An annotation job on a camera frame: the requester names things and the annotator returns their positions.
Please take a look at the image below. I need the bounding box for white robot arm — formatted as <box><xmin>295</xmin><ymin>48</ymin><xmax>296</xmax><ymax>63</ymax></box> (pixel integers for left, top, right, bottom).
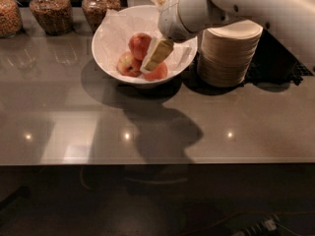
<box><xmin>141</xmin><ymin>0</ymin><xmax>315</xmax><ymax>73</ymax></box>

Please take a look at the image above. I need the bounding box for front stack of paper bowls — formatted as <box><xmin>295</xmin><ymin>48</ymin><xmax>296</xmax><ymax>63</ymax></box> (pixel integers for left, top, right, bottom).
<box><xmin>197</xmin><ymin>20</ymin><xmax>263</xmax><ymax>88</ymax></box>

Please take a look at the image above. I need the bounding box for left glass jar of cereal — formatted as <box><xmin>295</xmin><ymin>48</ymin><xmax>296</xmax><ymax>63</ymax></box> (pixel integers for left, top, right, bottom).
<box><xmin>0</xmin><ymin>0</ymin><xmax>23</xmax><ymax>38</ymax></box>

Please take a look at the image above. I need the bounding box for left red-yellow apple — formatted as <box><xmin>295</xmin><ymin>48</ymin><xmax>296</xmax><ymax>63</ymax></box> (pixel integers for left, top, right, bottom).
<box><xmin>117</xmin><ymin>52</ymin><xmax>142</xmax><ymax>77</ymax></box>

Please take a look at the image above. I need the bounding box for right red apple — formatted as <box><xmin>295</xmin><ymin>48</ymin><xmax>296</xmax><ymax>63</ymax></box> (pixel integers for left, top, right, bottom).
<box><xmin>144</xmin><ymin>62</ymin><xmax>168</xmax><ymax>82</ymax></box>

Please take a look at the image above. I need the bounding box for glass jar of cereal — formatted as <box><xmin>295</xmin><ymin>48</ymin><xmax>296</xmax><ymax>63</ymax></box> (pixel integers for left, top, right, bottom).
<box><xmin>82</xmin><ymin>0</ymin><xmax>121</xmax><ymax>31</ymax></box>
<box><xmin>30</xmin><ymin>0</ymin><xmax>73</xmax><ymax>35</ymax></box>
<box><xmin>0</xmin><ymin>0</ymin><xmax>23</xmax><ymax>38</ymax></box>

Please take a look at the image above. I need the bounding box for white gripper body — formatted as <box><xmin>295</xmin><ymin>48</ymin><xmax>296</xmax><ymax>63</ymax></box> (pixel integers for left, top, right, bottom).
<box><xmin>151</xmin><ymin>0</ymin><xmax>196</xmax><ymax>43</ymax></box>

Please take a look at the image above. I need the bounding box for top red apple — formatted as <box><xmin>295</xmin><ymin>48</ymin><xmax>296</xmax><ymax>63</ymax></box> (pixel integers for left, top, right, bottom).
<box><xmin>128</xmin><ymin>32</ymin><xmax>152</xmax><ymax>61</ymax></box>

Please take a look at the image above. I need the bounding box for right glass jar of cereal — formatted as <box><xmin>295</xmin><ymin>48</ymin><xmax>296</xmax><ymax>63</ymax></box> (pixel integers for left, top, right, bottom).
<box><xmin>82</xmin><ymin>0</ymin><xmax>121</xmax><ymax>31</ymax></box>

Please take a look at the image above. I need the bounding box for black cutlery organizer tray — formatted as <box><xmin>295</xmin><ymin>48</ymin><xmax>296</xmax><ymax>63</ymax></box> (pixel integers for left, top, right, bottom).
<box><xmin>244</xmin><ymin>30</ymin><xmax>313</xmax><ymax>86</ymax></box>

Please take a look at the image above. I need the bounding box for white ceramic bowl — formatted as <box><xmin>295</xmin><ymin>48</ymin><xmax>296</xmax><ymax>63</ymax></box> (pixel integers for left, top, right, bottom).
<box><xmin>91</xmin><ymin>4</ymin><xmax>198</xmax><ymax>89</ymax></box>

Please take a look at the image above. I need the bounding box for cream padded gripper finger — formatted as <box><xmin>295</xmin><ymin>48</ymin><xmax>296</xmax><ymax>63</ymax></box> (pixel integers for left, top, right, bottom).
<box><xmin>140</xmin><ymin>37</ymin><xmax>174</xmax><ymax>74</ymax></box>

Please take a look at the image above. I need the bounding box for middle glass jar of cereal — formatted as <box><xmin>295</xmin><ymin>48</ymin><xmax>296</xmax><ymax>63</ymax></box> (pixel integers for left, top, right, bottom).
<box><xmin>30</xmin><ymin>0</ymin><xmax>73</xmax><ymax>35</ymax></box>

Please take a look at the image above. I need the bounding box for red apple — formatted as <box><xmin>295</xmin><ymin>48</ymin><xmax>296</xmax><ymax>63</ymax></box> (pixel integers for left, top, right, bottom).
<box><xmin>144</xmin><ymin>62</ymin><xmax>168</xmax><ymax>82</ymax></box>
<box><xmin>128</xmin><ymin>32</ymin><xmax>152</xmax><ymax>61</ymax></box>

